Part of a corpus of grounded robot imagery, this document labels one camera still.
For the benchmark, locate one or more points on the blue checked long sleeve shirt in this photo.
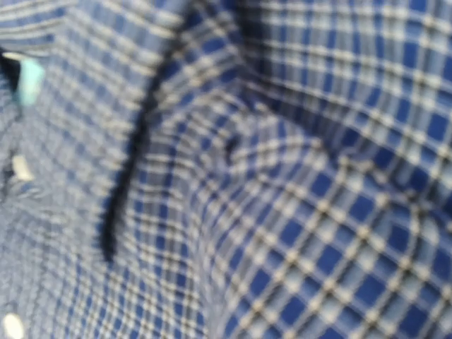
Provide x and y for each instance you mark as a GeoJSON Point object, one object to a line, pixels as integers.
{"type": "Point", "coordinates": [225, 169]}

